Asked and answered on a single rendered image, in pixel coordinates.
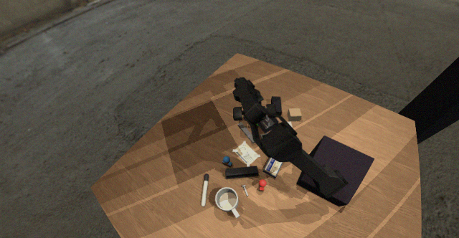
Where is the tan cardboard box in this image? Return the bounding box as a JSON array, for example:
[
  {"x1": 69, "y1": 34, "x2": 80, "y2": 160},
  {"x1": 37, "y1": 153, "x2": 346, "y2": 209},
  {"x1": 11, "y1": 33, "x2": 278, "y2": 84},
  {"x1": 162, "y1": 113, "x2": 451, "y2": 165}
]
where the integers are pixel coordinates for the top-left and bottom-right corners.
[{"x1": 287, "y1": 108, "x2": 302, "y2": 121}]

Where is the cream paper card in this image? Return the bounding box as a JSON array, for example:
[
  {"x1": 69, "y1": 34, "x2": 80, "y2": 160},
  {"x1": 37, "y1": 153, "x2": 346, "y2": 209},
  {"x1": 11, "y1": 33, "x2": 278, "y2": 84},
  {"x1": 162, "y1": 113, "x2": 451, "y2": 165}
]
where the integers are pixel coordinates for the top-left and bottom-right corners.
[{"x1": 233, "y1": 141, "x2": 260, "y2": 166}]

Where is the white mug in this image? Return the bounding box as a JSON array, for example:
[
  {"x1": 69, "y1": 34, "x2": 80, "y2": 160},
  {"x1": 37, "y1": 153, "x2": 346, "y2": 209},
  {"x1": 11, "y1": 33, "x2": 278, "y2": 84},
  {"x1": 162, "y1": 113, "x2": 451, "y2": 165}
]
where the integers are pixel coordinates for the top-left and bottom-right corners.
[{"x1": 215, "y1": 187, "x2": 240, "y2": 218}]

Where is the red rubber stamp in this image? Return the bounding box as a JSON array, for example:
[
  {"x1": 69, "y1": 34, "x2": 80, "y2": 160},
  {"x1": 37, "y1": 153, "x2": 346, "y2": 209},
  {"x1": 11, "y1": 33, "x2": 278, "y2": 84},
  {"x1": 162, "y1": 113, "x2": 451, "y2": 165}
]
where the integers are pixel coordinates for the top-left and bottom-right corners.
[{"x1": 259, "y1": 179, "x2": 267, "y2": 191}]

